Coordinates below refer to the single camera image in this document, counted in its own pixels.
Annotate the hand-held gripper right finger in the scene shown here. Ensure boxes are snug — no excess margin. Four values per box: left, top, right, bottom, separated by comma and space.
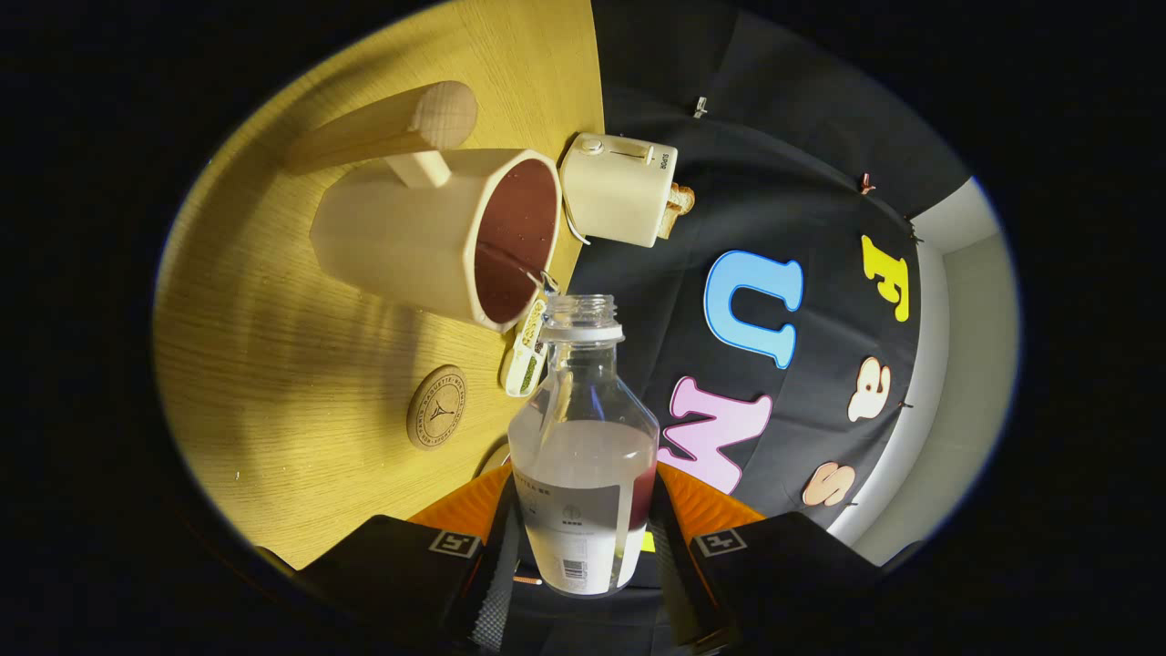
649, 460, 880, 652

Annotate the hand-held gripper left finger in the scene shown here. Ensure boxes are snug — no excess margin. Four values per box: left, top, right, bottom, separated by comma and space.
301, 465, 525, 652

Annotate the clear juice bottle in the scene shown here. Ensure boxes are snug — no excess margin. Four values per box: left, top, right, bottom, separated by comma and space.
507, 293, 660, 598

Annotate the round cork coaster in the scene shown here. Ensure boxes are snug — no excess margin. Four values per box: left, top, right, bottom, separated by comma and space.
406, 364, 468, 452

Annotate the beige cup with wooden handle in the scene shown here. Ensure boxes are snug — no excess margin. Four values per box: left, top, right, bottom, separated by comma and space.
282, 80, 563, 333

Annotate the white divided dish with beans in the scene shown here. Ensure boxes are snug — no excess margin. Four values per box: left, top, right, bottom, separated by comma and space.
500, 296, 549, 398

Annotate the wooden table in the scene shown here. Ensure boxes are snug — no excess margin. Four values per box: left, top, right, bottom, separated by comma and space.
153, 0, 607, 570

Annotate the cream toaster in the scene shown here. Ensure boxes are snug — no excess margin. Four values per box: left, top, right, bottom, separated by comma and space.
558, 132, 680, 249

